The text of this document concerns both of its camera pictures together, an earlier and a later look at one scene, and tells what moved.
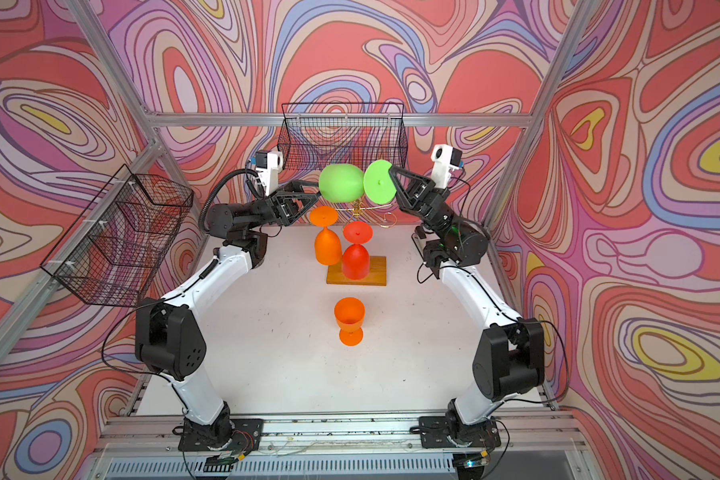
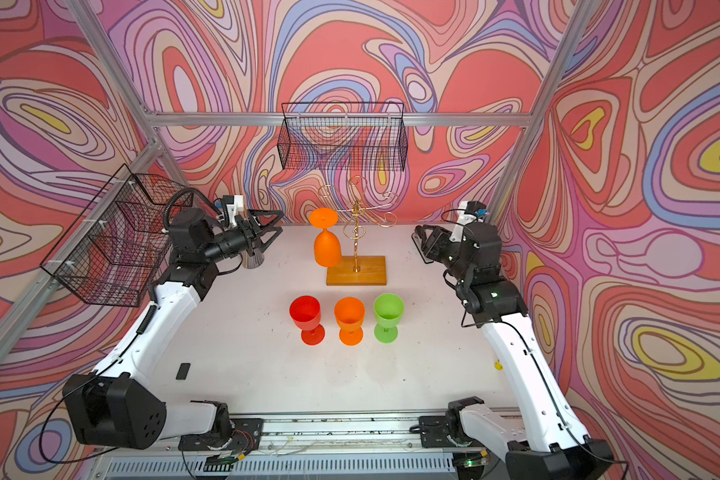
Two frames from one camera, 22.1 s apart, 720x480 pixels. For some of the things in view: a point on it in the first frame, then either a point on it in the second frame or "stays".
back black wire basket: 314,135 stays
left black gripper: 279,211 → 249,233
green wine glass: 345,183 → 388,311
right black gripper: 421,197 → 436,240
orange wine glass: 350,313 stays
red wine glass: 356,259 → 305,311
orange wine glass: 328,245 stays
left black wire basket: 111,254 stays
